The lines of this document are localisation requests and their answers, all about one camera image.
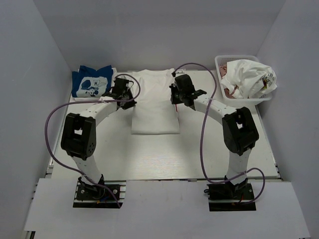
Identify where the white t shirt red print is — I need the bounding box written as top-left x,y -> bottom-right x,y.
128,68 -> 180,135

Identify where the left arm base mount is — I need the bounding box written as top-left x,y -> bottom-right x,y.
73,181 -> 127,209

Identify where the purple cable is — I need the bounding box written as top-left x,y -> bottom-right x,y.
45,73 -> 142,208
171,62 -> 266,205

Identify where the white plastic basket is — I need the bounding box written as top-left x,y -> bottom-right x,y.
215,55 -> 272,107

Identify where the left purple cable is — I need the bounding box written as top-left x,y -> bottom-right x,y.
45,73 -> 142,208

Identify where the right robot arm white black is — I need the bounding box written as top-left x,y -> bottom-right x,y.
169,73 -> 259,192

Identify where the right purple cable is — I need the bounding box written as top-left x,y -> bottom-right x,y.
171,62 -> 266,205

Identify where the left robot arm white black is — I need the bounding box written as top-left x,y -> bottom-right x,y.
61,74 -> 137,193

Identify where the folded blue t shirt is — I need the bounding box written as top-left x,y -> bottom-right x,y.
71,65 -> 114,98

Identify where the white t shirt black lettering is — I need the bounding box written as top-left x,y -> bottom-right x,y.
220,59 -> 277,99

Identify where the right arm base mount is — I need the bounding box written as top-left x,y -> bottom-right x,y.
204,183 -> 256,212

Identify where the folded white t shirt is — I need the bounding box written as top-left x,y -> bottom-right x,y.
71,68 -> 117,102

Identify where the pink t shirt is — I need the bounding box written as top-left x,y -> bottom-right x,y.
219,65 -> 234,99

